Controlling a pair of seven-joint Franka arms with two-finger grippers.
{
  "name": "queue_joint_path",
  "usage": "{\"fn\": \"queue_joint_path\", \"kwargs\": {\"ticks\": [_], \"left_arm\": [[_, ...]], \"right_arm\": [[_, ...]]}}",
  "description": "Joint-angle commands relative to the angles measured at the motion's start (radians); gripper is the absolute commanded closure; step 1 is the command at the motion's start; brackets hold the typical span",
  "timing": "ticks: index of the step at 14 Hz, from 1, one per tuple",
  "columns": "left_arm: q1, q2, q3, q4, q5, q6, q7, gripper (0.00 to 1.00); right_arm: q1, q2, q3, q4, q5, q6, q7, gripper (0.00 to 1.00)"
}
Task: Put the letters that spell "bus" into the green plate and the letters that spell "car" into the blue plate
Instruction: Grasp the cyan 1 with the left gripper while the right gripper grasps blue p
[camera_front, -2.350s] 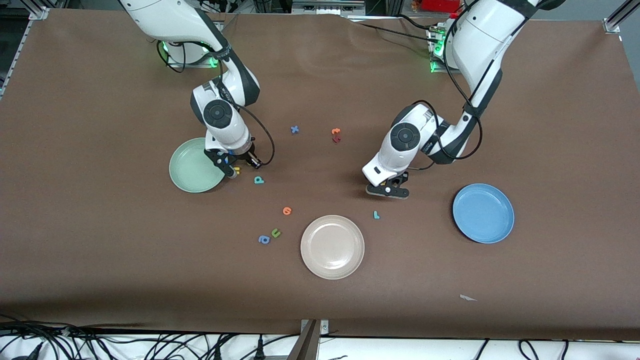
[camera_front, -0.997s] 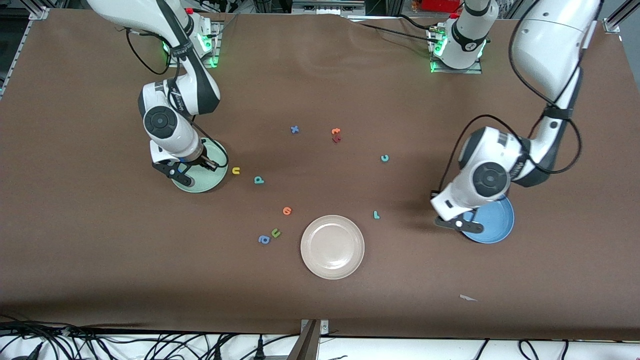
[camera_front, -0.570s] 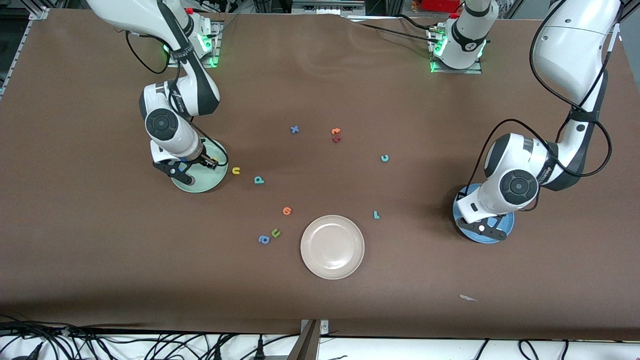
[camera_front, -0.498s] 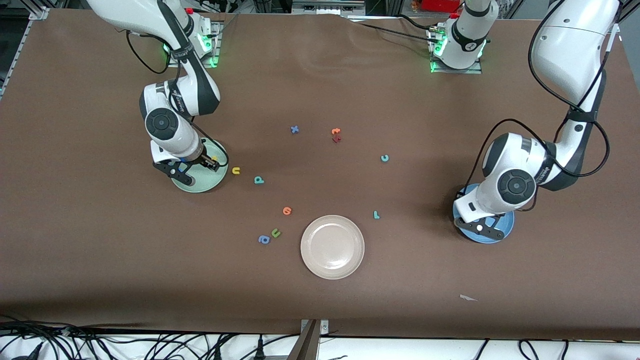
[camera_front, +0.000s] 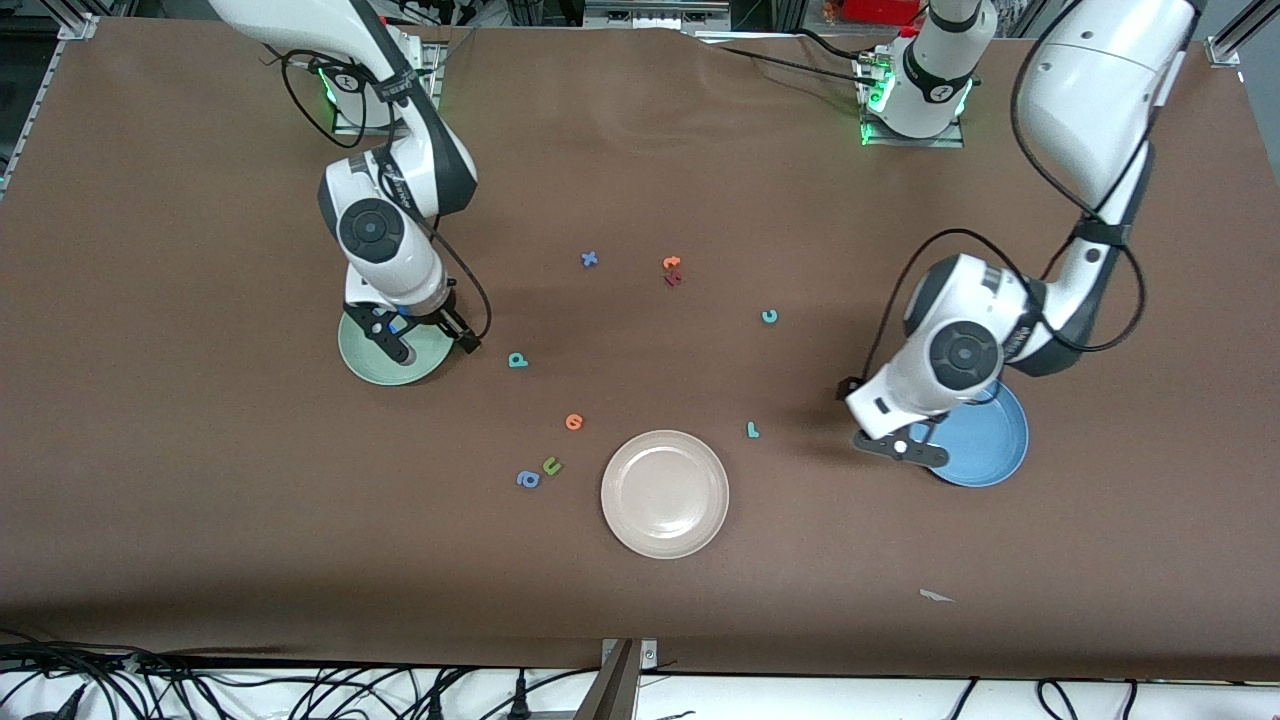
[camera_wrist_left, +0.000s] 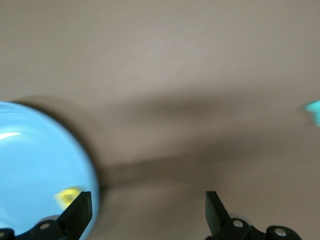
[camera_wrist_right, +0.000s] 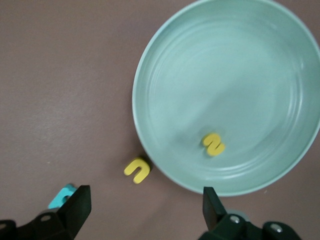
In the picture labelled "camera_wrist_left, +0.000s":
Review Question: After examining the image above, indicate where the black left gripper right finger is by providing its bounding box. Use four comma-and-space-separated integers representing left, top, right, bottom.
205, 190, 254, 240

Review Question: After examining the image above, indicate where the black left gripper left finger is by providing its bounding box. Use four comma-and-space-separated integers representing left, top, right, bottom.
31, 191, 94, 240

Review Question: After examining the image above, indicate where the yellow letter D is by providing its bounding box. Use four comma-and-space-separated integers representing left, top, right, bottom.
53, 186, 84, 210

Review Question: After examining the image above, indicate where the teal letter L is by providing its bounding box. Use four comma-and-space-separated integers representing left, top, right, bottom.
298, 99, 320, 128

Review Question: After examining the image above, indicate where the blue plate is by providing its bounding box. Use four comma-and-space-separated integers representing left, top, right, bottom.
0, 99, 101, 240

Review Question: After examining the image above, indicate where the brown table cover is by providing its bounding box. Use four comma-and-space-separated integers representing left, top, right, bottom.
0, 0, 320, 240

